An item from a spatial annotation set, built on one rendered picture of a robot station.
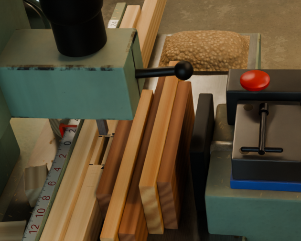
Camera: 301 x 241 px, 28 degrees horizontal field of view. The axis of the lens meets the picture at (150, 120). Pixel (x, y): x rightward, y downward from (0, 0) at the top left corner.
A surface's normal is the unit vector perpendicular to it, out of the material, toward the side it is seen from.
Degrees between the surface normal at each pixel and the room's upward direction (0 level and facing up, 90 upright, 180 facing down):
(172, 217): 90
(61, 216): 0
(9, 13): 90
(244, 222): 90
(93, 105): 90
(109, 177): 0
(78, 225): 0
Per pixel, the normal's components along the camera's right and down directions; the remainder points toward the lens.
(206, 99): -0.13, -0.74
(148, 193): -0.17, 0.67
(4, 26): 0.98, 0.02
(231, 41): 0.34, -0.66
